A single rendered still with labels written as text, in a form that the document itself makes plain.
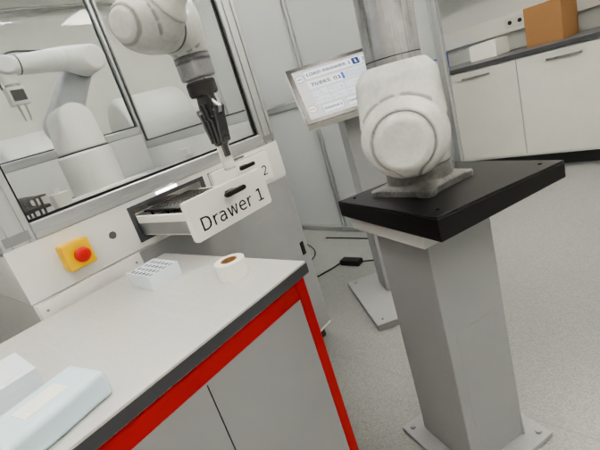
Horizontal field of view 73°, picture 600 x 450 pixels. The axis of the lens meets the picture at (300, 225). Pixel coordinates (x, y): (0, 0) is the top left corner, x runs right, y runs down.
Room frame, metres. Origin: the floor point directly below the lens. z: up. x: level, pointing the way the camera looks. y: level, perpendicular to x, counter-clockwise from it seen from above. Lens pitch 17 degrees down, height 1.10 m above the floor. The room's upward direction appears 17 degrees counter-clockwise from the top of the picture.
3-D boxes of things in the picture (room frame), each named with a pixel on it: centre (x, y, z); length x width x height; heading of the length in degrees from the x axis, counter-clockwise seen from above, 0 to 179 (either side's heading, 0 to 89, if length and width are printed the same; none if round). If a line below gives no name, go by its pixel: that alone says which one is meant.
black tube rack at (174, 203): (1.25, 0.31, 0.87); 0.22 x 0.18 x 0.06; 46
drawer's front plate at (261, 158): (1.54, 0.15, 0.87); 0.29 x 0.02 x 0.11; 136
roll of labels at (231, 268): (0.87, 0.18, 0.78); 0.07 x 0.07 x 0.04
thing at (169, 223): (1.26, 0.32, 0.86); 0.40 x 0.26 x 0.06; 46
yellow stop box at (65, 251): (1.06, 0.58, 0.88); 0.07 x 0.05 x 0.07; 136
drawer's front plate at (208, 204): (1.11, 0.17, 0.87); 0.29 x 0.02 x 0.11; 136
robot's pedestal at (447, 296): (0.96, -0.31, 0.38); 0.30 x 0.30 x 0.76; 21
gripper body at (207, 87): (1.13, 0.14, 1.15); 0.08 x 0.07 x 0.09; 31
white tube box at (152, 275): (1.00, 0.39, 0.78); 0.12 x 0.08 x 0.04; 44
